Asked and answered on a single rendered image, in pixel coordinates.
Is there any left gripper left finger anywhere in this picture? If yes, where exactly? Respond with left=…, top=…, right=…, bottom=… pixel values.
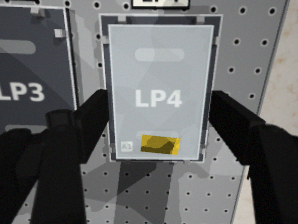
left=0, top=89, right=109, bottom=224

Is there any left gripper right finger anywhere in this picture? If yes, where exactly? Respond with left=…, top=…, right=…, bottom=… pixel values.
left=208, top=90, right=298, bottom=224

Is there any dark grey flat base plate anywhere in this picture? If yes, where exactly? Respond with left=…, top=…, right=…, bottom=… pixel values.
left=0, top=0, right=290, bottom=224

